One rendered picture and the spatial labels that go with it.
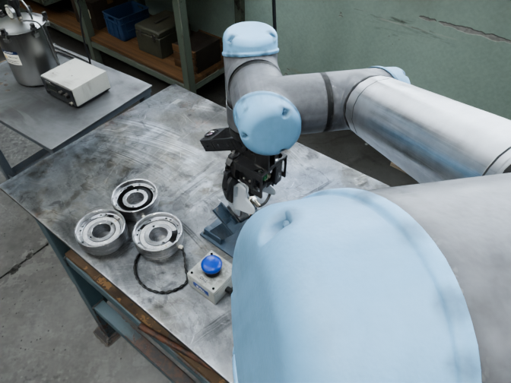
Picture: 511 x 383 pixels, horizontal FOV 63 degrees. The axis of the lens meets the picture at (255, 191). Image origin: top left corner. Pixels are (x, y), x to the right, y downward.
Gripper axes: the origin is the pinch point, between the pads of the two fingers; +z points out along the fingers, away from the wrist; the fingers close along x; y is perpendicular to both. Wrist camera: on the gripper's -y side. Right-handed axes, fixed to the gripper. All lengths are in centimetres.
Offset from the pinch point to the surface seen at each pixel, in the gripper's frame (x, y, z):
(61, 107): 10, -94, 25
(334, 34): 148, -65, 39
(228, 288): -11.8, 6.0, 10.7
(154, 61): 101, -161, 68
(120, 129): 8, -53, 13
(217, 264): -11.5, 3.2, 5.4
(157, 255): -15.5, -10.2, 10.3
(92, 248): -23.3, -21.2, 9.3
